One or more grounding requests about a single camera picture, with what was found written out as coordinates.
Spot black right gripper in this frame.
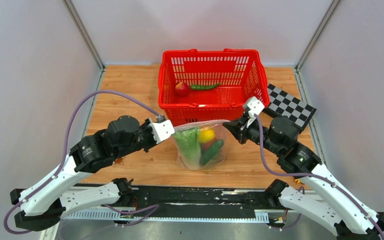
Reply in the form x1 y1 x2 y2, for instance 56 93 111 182
223 113 282 156

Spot yellow lemon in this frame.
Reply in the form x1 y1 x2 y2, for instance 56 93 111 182
198 128 216 144

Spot clear zip top bag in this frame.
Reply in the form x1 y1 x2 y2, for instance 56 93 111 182
173 119 228 171

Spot green white napa cabbage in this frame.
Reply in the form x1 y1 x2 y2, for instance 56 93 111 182
173 127 201 170

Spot red apple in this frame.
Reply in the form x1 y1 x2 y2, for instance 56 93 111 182
174 82 191 97
200 141 214 151

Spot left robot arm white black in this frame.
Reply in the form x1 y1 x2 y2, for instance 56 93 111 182
10 115 175 234

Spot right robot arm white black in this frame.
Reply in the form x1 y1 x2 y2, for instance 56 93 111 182
223 113 384 240

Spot black white checkerboard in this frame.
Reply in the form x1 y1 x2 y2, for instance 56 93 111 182
263 83 317 133

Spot green chili pepper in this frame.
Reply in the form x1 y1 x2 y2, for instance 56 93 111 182
190 83 221 91

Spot red plastic shopping basket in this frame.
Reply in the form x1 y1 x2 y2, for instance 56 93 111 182
158 48 271 126

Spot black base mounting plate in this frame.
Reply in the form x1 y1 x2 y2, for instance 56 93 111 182
110 185 290 220

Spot yellow orange toy car right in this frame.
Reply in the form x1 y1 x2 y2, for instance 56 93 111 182
294 179 304 185

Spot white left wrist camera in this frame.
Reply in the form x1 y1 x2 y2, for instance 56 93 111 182
149 119 175 145

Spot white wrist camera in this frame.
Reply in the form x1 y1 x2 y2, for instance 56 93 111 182
149 119 175 145
243 96 265 128

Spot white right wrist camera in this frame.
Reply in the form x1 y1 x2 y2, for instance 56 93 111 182
243 96 265 128

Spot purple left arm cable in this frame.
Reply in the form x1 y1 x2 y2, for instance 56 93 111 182
3 90 165 235

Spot white slotted cable duct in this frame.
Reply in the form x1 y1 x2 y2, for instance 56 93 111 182
61 208 270 223

